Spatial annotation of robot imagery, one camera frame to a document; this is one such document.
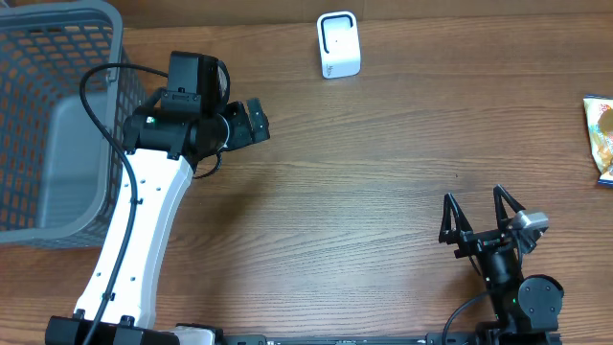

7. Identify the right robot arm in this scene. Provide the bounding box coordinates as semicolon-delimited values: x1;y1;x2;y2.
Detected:
439;185;564;344

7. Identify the white barcode scanner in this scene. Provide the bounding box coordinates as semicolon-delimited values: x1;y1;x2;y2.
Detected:
316;11;361;80

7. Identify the dark grey plastic basket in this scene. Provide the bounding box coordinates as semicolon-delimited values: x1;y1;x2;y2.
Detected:
1;1;147;248

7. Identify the yellow snack bag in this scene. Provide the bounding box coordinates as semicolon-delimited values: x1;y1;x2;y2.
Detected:
583;94;613;187

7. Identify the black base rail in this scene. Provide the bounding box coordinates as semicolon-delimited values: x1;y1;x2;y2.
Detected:
216;333;563;345

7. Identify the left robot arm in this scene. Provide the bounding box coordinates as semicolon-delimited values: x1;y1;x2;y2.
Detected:
44;51;270;345

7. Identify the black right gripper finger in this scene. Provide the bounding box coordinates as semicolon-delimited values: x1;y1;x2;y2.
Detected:
439;193;473;244
492;183;527;232

